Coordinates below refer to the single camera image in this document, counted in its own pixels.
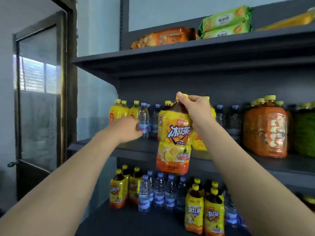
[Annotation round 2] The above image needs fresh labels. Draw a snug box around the person's right hand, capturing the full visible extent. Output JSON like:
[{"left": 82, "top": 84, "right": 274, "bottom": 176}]
[{"left": 176, "top": 92, "right": 217, "bottom": 132}]

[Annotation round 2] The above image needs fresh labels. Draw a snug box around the person's left hand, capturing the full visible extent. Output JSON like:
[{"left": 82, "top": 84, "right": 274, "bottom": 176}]
[{"left": 111, "top": 117, "right": 144, "bottom": 145}]

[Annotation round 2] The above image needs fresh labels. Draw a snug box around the large yellow iced tea bottle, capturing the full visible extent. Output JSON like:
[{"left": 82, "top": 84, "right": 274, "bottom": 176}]
[{"left": 156, "top": 94, "right": 193, "bottom": 175}]

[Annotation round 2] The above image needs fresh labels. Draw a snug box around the person's left forearm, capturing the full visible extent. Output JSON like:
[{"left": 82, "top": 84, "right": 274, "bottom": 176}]
[{"left": 0, "top": 124, "right": 120, "bottom": 236}]

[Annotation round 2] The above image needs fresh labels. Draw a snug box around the person's right forearm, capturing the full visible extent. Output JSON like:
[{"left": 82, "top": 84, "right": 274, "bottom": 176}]
[{"left": 193, "top": 120, "right": 315, "bottom": 236}]

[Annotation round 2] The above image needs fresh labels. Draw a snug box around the dark grey metal shelf unit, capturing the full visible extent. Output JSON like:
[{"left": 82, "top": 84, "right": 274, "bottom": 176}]
[{"left": 66, "top": 0, "right": 315, "bottom": 236}]

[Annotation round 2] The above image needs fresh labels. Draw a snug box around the orange biscuit packet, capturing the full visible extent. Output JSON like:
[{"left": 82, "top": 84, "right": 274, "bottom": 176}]
[{"left": 130, "top": 27, "right": 196, "bottom": 49}]

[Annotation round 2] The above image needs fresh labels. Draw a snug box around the green biscuit packet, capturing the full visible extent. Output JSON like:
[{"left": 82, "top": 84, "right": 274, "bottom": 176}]
[
  {"left": 198, "top": 5, "right": 254, "bottom": 33},
  {"left": 199, "top": 23, "right": 253, "bottom": 40}
]

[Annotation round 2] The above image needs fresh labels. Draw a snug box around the orange shrink-wrapped bottle pack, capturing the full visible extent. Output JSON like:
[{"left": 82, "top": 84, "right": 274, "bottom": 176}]
[{"left": 243, "top": 95, "right": 289, "bottom": 159}]

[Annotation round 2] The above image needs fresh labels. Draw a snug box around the dark framed glass door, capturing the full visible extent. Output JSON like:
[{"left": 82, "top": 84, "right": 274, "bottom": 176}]
[{"left": 13, "top": 10, "right": 68, "bottom": 202}]

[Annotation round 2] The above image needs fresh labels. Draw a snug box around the green shrink-wrapped bottle pack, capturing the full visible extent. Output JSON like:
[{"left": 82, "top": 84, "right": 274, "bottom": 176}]
[{"left": 292, "top": 102, "right": 315, "bottom": 158}]

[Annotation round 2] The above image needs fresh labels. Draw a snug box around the yellow snack packet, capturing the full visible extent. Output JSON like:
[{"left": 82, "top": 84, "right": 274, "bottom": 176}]
[{"left": 255, "top": 7, "right": 315, "bottom": 32}]

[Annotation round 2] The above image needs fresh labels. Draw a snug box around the yellow capped dark bottle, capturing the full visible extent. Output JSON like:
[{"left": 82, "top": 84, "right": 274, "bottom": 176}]
[{"left": 302, "top": 196, "right": 315, "bottom": 212}]

